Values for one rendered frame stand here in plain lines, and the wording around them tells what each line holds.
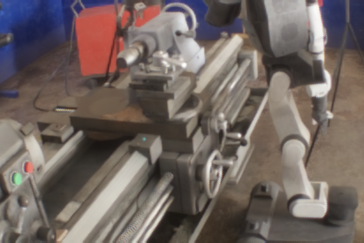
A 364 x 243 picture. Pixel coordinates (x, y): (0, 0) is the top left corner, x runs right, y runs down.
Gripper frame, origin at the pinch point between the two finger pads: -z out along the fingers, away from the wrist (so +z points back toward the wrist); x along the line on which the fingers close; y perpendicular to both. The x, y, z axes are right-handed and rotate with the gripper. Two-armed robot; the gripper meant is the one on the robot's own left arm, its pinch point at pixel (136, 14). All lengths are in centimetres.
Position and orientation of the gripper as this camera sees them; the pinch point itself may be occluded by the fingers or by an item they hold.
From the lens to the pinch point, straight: 239.2
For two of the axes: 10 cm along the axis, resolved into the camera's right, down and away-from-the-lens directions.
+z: -0.8, -9.0, -4.3
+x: -7.7, 3.3, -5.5
